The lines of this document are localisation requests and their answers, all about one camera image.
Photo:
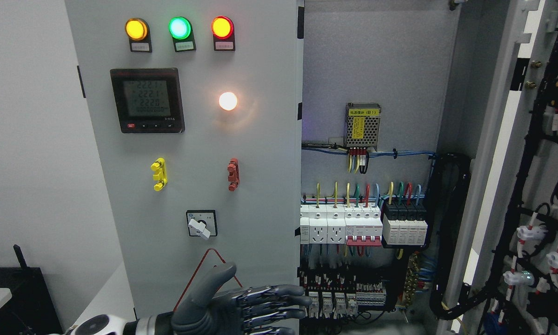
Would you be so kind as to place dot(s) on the grey robotic left hand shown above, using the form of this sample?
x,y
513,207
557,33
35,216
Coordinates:
x,y
239,312

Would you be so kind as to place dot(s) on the grey cabinet door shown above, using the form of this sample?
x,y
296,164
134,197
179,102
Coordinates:
x,y
263,132
498,236

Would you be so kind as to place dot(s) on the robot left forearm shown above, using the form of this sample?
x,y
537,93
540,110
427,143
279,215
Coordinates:
x,y
112,325

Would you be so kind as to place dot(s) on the lower relay terminal row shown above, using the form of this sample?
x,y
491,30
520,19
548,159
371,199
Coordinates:
x,y
342,292

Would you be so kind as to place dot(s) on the red electric hazard sticker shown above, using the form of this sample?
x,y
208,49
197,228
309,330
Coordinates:
x,y
191,268

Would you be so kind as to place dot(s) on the white socket breaker row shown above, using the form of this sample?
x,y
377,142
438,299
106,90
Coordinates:
x,y
351,225

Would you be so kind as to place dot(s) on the brass right ground bar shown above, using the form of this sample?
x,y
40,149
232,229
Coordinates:
x,y
411,280

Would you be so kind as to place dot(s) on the black surge protector block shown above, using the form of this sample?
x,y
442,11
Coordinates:
x,y
404,224

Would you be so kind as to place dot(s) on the metal mesh power supply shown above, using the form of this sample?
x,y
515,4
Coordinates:
x,y
362,124

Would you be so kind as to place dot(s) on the white glowing indicator lamp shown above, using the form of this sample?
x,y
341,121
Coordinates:
x,y
228,101

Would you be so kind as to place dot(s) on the black box with antenna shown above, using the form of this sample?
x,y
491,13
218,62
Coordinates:
x,y
30,311

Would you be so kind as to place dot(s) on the black digital power meter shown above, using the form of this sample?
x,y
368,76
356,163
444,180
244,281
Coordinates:
x,y
148,100

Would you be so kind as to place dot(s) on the grey electrical cabinet body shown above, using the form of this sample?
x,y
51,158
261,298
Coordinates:
x,y
397,53

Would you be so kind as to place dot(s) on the red indicator lamp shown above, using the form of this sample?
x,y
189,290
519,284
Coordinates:
x,y
223,34

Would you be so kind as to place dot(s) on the green indicator lamp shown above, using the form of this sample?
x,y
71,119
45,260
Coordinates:
x,y
181,31

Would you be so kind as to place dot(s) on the yellow indicator lamp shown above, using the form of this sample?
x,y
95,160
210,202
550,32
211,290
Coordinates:
x,y
139,35

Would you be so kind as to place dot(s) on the white rotary selector switch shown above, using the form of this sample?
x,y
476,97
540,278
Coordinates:
x,y
202,223

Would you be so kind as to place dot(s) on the red terminal post block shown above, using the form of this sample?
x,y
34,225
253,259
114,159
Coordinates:
x,y
233,174

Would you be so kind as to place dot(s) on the yellow terminal post block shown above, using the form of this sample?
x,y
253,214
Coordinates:
x,y
158,168

